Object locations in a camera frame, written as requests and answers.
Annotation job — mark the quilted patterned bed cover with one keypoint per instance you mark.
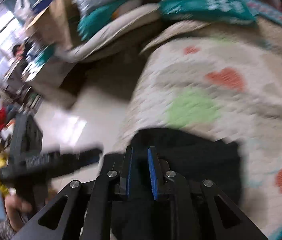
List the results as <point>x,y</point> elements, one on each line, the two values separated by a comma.
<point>223,82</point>

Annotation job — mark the light blue patterned box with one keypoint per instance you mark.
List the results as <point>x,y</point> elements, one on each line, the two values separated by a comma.
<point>264,10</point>

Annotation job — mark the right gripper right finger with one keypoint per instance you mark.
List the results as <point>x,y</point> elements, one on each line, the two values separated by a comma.
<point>198,210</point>

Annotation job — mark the person's left hand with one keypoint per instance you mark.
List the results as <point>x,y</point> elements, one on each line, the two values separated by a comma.
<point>15,205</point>

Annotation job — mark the teal tissue pack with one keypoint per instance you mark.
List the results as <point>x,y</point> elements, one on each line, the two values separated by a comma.
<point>225,11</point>

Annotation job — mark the brown cardboard box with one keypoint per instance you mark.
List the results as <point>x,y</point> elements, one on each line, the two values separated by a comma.
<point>56,24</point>

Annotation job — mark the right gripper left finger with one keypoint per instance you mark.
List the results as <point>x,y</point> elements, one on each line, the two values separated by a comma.
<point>82,210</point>

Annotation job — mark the teal plush toy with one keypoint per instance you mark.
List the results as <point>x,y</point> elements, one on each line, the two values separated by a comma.
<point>90,24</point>

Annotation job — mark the black pants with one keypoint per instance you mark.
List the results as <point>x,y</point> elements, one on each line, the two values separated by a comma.
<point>195,158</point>

